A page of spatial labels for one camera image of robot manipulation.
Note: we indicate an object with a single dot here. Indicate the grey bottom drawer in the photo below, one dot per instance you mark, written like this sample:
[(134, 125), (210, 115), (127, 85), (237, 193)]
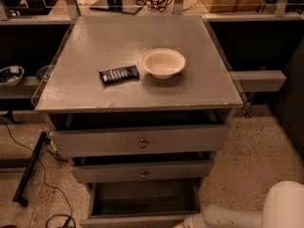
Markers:
[(141, 204)]

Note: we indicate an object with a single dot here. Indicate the grey drawer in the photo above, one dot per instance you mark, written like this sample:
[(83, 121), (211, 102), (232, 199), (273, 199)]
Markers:
[(144, 171), (141, 140), (141, 204)]

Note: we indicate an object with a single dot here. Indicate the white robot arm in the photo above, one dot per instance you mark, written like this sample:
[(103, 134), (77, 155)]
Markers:
[(283, 208)]

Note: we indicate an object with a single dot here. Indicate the grey top drawer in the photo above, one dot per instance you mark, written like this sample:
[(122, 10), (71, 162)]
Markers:
[(141, 140)]

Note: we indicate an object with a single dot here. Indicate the grey middle drawer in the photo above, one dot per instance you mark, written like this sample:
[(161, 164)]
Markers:
[(144, 171)]

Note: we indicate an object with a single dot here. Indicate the grey drawer cabinet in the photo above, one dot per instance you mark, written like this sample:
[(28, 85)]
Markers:
[(73, 96)]

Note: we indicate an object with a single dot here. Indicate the grey shelf beam right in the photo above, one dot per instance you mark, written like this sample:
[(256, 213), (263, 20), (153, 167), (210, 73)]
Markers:
[(259, 80)]

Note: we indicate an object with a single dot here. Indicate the grey shelf beam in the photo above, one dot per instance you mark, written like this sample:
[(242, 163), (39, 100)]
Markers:
[(259, 80), (24, 90)]

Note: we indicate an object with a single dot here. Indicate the white paper bowl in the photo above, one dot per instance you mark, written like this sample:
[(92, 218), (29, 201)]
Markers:
[(163, 63)]

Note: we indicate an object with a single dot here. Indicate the dark snack bar wrapper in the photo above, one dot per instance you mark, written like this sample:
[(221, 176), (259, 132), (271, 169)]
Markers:
[(119, 74)]

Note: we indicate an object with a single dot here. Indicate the black bar on floor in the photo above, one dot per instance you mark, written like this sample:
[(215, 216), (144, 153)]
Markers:
[(19, 194)]

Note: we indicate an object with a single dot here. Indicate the grey shelf beam left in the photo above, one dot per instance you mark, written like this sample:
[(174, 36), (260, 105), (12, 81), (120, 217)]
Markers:
[(24, 90)]

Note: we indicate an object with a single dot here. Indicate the black monitor stand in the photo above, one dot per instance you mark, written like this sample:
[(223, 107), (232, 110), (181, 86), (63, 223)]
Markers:
[(121, 6)]

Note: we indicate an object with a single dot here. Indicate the white bowl with items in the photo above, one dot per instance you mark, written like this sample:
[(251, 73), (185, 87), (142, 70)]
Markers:
[(11, 75)]

